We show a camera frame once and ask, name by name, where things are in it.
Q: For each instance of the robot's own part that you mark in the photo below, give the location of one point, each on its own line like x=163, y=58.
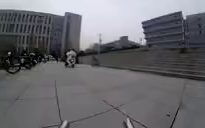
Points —
x=64, y=124
x=128, y=123

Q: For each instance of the row of parked scooters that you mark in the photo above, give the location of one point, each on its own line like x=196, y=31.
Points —
x=13, y=61

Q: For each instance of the grey stone steps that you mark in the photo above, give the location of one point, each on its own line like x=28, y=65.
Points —
x=163, y=61

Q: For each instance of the person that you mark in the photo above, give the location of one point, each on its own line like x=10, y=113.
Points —
x=71, y=54

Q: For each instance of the scooter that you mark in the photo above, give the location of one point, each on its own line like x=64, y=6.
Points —
x=71, y=63

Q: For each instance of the grey paved plaza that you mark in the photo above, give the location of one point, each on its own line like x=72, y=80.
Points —
x=90, y=90

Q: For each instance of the low grey building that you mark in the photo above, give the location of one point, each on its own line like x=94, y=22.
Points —
x=120, y=43

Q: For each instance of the tall grey building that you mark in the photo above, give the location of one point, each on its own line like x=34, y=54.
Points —
x=23, y=30

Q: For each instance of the pole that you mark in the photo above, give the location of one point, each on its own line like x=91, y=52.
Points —
x=99, y=43

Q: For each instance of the grey banded building complex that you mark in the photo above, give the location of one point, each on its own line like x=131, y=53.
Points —
x=176, y=30

